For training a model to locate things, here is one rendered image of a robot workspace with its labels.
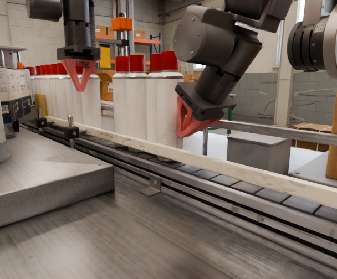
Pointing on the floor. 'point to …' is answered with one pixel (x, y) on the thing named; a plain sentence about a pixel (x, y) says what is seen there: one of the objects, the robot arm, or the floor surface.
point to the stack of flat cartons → (309, 141)
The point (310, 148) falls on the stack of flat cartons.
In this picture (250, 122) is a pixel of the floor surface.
